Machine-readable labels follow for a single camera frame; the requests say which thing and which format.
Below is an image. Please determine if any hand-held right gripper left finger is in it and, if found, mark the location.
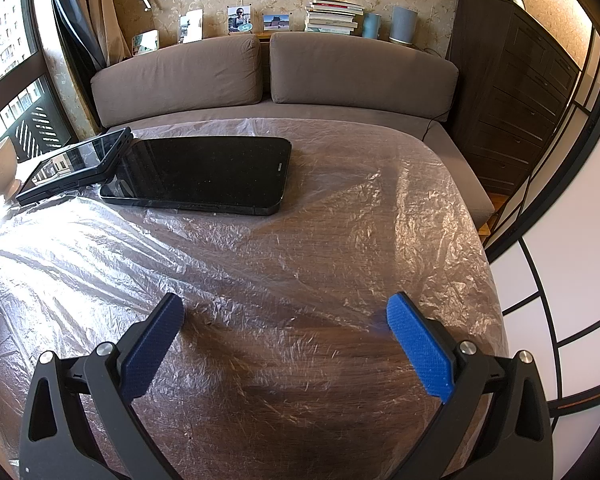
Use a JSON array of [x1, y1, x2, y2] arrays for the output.
[[19, 292, 185, 480]]

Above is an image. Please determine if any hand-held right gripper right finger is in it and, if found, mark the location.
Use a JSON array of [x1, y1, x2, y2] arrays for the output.
[[386, 291, 555, 480]]

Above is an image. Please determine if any tablet in dark case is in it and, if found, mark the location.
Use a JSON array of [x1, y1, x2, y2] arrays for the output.
[[16, 127, 133, 206]]

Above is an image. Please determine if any clear plastic table cover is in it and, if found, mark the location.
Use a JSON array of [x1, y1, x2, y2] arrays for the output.
[[0, 115, 510, 480]]

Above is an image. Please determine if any grey-brown sofa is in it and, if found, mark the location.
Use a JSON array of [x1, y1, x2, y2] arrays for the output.
[[90, 31, 496, 226]]

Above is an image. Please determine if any black glossy tablet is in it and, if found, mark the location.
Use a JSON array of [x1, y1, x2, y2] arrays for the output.
[[99, 136, 292, 217]]

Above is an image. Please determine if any white panelled sliding door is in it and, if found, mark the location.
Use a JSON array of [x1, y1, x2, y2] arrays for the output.
[[482, 0, 600, 480]]

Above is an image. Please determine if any dark curtain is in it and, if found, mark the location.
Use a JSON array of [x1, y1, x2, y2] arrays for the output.
[[47, 0, 106, 126]]

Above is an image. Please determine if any grey-brown sofa back cushion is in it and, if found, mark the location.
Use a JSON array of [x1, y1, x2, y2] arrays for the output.
[[270, 31, 460, 122], [91, 35, 262, 128]]

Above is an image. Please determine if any beige curtain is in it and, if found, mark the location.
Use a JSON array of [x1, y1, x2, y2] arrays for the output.
[[77, 0, 113, 68]]

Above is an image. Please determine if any dark wooden dresser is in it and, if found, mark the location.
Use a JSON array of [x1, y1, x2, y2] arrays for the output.
[[446, 0, 581, 196]]

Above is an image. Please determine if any white standing photo card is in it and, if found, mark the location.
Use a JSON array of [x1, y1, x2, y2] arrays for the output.
[[180, 9, 204, 43]]

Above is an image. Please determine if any large grey-blue cylinder speaker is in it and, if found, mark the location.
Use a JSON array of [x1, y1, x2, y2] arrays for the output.
[[390, 6, 417, 44]]

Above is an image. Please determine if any photo of a person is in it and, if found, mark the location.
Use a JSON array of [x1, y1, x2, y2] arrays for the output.
[[227, 6, 253, 35]]

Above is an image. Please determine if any stack of books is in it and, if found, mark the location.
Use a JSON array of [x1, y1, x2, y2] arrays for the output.
[[304, 0, 365, 36]]

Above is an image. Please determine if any window with dark frame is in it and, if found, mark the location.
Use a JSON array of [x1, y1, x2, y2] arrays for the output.
[[0, 0, 76, 166]]

